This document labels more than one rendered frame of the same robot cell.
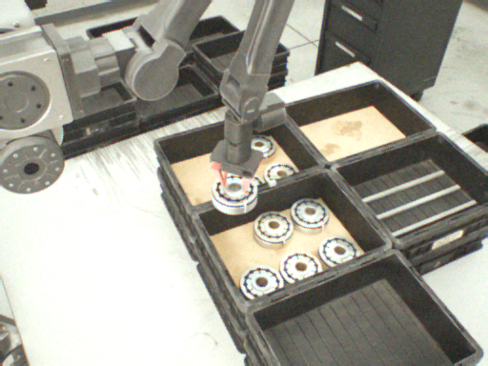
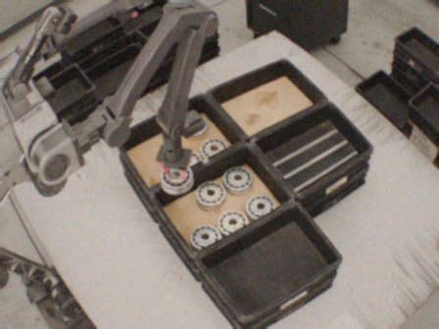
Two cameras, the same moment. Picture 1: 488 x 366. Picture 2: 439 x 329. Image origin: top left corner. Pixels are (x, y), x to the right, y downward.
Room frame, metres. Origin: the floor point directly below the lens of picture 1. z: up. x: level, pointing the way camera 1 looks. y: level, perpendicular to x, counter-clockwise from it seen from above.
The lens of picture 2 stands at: (-0.34, -0.09, 2.54)
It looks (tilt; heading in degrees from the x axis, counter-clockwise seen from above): 52 degrees down; 358
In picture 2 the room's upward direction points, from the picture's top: 4 degrees counter-clockwise
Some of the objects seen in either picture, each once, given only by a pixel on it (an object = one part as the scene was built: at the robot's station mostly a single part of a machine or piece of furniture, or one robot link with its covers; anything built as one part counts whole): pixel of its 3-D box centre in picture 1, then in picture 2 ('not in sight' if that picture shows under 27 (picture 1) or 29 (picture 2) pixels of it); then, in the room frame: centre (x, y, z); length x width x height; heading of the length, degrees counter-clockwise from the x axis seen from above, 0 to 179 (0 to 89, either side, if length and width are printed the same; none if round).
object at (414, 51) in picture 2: not in sight; (421, 72); (1.95, -1.51, 0.37); 0.40 x 0.30 x 0.45; 33
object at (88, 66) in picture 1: (85, 66); (82, 137); (0.64, 0.24, 1.45); 0.09 x 0.08 x 0.12; 33
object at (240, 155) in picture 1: (236, 148); (172, 151); (0.80, 0.01, 1.16); 0.10 x 0.07 x 0.07; 71
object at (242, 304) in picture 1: (290, 232); (221, 198); (0.78, -0.12, 0.92); 0.40 x 0.30 x 0.02; 117
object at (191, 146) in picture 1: (236, 169); (177, 149); (1.05, 0.02, 0.87); 0.40 x 0.30 x 0.11; 117
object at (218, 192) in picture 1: (234, 189); (175, 175); (0.80, 0.01, 1.04); 0.10 x 0.10 x 0.01
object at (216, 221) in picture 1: (288, 245); (221, 207); (0.78, -0.12, 0.87); 0.40 x 0.30 x 0.11; 117
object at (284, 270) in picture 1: (300, 268); (232, 223); (0.72, -0.15, 0.86); 0.10 x 0.10 x 0.01
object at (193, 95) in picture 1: (170, 118); (121, 89); (1.99, 0.37, 0.31); 0.40 x 0.30 x 0.34; 123
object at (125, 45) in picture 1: (133, 62); (105, 125); (0.69, 0.18, 1.43); 0.10 x 0.05 x 0.09; 123
